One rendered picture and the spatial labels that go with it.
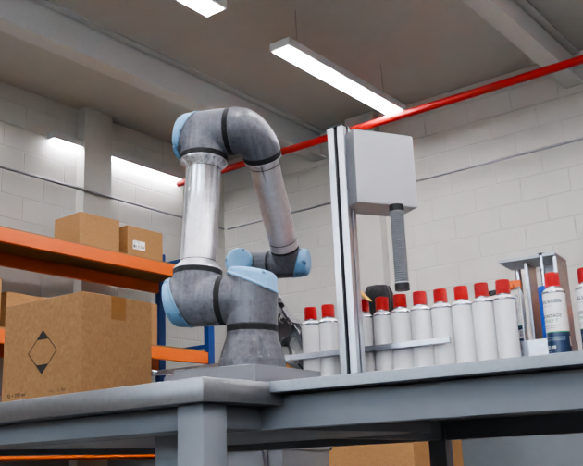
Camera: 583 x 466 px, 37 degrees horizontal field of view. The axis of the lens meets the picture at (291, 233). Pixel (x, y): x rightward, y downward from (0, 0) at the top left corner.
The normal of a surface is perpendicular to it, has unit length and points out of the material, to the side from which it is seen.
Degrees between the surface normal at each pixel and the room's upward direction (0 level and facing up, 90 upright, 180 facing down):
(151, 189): 90
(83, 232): 90
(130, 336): 90
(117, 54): 90
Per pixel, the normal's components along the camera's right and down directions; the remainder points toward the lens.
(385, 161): 0.41, -0.26
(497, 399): -0.51, -0.20
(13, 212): 0.79, -0.19
